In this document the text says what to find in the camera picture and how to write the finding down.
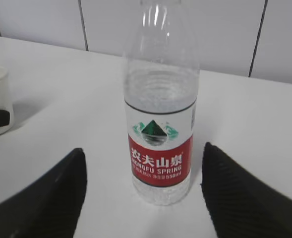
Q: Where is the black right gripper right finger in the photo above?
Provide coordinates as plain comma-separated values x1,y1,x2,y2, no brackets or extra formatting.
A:
201,142,292,238

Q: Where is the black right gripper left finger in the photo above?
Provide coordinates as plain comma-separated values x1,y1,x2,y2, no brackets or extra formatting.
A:
0,148,87,238

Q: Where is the clear water bottle red label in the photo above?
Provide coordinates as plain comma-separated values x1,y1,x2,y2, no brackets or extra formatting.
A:
123,0,200,205

